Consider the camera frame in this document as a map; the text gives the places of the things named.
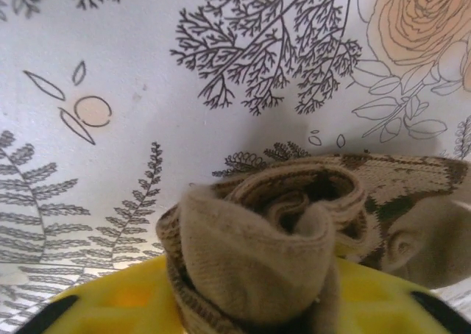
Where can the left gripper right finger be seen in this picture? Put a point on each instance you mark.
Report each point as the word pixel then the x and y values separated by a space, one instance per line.
pixel 386 304

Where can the floral table cover sheet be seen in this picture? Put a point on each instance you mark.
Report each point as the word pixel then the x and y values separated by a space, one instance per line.
pixel 129 73

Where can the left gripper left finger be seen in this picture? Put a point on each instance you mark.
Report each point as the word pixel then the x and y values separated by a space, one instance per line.
pixel 110 301

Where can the brown argyle sock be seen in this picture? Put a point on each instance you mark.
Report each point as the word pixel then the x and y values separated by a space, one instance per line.
pixel 257 245

